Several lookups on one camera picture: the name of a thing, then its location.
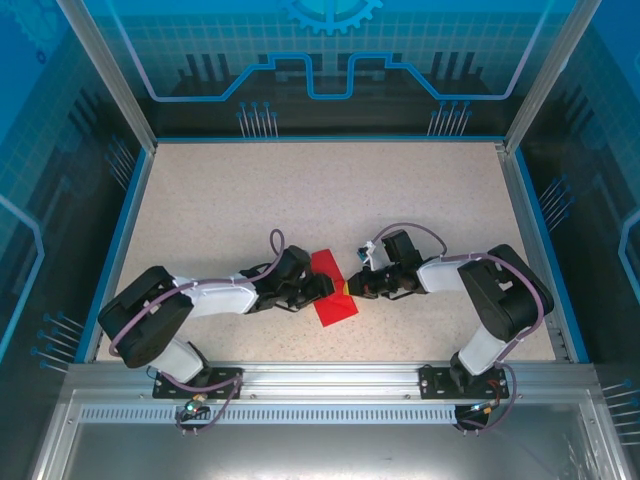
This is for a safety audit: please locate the red paper sheet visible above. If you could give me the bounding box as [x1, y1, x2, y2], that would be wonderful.
[309, 248, 362, 329]

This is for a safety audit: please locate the grey sheet metal shelf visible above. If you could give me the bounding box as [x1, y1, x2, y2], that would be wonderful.
[29, 389, 626, 480]

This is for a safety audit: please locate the aluminium mounting rail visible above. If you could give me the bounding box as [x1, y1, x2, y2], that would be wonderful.
[64, 360, 601, 401]

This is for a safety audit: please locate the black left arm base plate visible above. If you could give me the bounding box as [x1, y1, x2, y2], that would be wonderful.
[152, 367, 245, 401]

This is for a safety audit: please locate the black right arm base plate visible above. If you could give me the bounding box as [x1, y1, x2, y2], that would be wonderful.
[418, 364, 512, 401]

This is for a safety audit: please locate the slotted grey cable duct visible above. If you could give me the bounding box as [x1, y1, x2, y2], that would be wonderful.
[79, 405, 504, 426]

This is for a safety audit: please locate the aluminium side rail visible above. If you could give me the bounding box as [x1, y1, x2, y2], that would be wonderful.
[494, 141, 575, 364]

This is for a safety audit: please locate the cable connector with green light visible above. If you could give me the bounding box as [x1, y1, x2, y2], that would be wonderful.
[180, 393, 209, 419]

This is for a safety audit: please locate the cable connector with orange wires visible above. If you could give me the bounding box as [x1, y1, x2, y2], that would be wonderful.
[467, 398, 503, 417]

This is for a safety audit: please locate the aluminium frame post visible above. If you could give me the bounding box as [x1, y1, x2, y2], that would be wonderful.
[502, 0, 605, 154]
[53, 0, 160, 154]

